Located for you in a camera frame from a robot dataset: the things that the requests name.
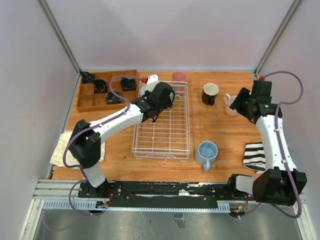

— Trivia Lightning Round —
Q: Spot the pink tumbler cup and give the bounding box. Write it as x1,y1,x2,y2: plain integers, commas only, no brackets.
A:
171,71,187,92

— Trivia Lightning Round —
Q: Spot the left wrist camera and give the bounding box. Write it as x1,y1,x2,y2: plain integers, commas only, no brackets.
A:
145,73,160,92

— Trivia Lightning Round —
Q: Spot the cream folded cloth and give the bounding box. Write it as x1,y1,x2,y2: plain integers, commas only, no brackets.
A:
49,130,106,167

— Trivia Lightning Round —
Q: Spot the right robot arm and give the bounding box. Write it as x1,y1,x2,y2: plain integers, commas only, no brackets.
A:
226,80,307,206

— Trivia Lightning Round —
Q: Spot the grey-green speckled mug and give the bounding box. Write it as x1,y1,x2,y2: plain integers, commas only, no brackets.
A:
152,100,173,123

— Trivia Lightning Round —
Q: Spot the rolled blue yellow tie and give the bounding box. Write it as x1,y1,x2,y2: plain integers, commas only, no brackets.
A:
105,91,122,105

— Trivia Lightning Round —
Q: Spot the grey slotted cable duct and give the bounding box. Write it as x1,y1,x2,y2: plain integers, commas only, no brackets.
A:
42,199,231,213

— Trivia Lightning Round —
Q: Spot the black white striped cloth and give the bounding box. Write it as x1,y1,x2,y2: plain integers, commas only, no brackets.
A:
242,142,266,174

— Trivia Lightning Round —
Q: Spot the rolled black patterned tie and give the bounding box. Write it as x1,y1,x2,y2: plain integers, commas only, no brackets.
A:
120,77,137,92

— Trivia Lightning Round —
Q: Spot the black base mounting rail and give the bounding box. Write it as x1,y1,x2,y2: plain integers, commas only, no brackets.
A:
77,180,258,209

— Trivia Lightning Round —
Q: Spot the wooden compartment tray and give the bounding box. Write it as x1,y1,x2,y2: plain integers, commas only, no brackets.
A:
76,69,140,113

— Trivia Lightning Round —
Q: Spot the rolled dark green tie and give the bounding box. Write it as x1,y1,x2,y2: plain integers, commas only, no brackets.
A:
79,71,96,84

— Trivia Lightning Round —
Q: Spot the light blue mug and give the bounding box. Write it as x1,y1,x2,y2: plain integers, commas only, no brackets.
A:
194,141,218,172

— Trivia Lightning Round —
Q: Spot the white wire dish rack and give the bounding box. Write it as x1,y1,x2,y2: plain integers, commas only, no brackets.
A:
132,81,191,162

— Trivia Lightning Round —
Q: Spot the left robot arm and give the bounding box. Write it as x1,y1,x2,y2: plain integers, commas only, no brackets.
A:
65,81,176,198

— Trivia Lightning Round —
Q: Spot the black mug white inside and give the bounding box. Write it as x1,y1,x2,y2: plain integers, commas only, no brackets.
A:
201,83,219,106

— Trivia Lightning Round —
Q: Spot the white speckled mug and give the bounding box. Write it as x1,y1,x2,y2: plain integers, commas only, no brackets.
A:
139,84,149,97

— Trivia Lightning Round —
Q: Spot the light pink mug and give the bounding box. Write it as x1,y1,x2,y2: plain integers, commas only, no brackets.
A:
223,93,239,117

